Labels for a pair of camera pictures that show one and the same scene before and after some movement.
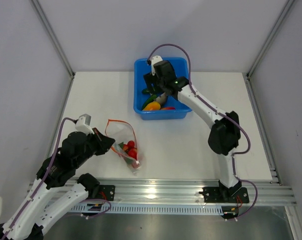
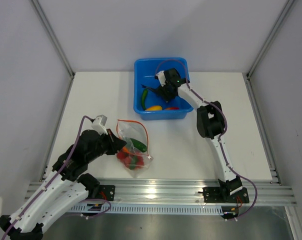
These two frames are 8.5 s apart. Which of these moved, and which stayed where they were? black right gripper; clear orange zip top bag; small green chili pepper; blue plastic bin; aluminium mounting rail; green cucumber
Moved: clear orange zip top bag; green cucumber; black right gripper; small green chili pepper
Stayed: aluminium mounting rail; blue plastic bin
